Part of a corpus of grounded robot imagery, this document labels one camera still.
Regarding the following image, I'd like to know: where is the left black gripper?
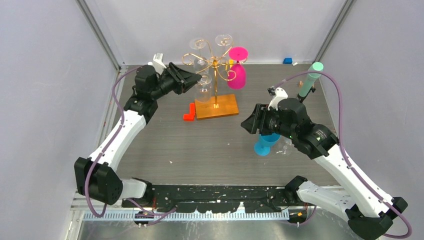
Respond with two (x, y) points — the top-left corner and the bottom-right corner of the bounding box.
(151, 63), (203, 101)

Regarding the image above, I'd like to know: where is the blue wine glass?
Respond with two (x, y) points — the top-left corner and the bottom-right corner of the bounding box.
(253, 133), (281, 156)

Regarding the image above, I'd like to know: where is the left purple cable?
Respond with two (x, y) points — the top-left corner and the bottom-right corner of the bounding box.
(83, 66), (178, 227)

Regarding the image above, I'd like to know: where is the mint green microphone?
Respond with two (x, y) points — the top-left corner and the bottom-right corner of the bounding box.
(297, 62), (324, 102)

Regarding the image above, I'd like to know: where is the clear stemmed wine glass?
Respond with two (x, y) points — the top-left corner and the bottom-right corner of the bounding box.
(275, 136), (294, 156)

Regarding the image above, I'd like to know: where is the clear back right glass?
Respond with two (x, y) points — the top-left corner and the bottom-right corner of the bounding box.
(215, 34), (234, 60)

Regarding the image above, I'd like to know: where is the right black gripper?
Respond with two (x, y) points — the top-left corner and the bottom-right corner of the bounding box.
(240, 103), (296, 140)

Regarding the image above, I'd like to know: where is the pink wine glass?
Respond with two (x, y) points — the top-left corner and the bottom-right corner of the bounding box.
(227, 46), (249, 90)

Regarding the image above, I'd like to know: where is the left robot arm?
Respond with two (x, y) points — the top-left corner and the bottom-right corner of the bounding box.
(74, 62), (202, 207)

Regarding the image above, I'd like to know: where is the small blue block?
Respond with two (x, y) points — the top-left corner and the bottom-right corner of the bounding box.
(283, 57), (293, 65)

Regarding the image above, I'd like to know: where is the gold wire glass rack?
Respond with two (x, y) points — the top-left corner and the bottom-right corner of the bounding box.
(181, 37), (231, 102)

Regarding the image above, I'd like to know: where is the orange L-shaped block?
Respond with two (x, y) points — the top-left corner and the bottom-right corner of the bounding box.
(183, 102), (196, 122)

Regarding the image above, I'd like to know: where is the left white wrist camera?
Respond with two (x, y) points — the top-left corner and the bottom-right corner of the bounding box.
(147, 52), (167, 75)

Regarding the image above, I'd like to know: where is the clear textured wine glass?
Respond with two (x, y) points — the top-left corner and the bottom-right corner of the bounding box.
(195, 73), (212, 103)

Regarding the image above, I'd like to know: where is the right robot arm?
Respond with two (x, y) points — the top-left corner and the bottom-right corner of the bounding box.
(241, 98), (408, 240)

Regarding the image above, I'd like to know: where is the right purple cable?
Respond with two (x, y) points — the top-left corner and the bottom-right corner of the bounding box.
(271, 70), (413, 239)

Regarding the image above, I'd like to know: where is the purple cable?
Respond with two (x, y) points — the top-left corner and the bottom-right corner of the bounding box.
(83, 66), (178, 227)
(271, 70), (413, 239)

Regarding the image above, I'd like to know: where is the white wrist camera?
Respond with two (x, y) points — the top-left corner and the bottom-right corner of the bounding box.
(267, 87), (289, 111)
(147, 52), (167, 75)

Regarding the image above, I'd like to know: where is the wooden rack base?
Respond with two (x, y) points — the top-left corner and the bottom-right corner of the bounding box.
(194, 94), (239, 120)

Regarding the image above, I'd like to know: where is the clear back left glass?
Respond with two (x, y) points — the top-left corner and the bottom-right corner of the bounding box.
(189, 37), (209, 73)

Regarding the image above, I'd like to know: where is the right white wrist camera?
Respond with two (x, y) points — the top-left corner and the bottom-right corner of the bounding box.
(267, 87), (289, 111)

